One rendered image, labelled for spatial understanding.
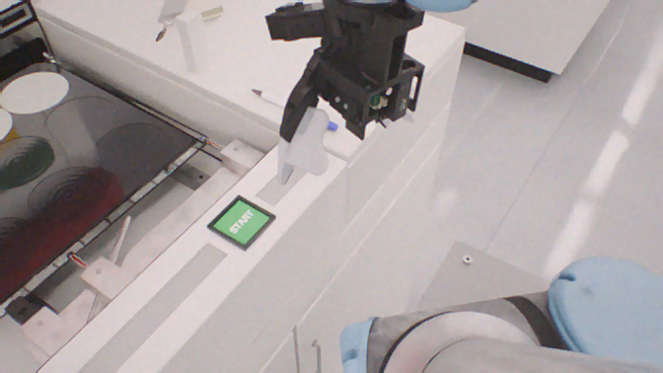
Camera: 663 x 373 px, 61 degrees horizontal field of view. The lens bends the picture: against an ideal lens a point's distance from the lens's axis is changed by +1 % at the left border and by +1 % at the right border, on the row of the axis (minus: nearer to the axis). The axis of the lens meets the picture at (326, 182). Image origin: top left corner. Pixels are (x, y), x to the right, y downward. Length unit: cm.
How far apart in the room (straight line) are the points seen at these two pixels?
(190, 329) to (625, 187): 182
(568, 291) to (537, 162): 174
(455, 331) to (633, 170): 194
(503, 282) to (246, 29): 54
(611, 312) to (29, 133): 78
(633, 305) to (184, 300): 40
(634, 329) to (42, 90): 86
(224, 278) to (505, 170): 160
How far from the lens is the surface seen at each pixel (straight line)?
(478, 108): 232
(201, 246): 63
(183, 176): 87
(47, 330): 69
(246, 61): 86
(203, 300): 60
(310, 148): 53
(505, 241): 189
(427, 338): 36
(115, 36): 96
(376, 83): 48
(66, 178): 84
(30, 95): 100
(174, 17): 83
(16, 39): 108
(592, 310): 43
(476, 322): 37
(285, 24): 55
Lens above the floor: 147
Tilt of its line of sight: 49 degrees down
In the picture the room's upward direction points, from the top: straight up
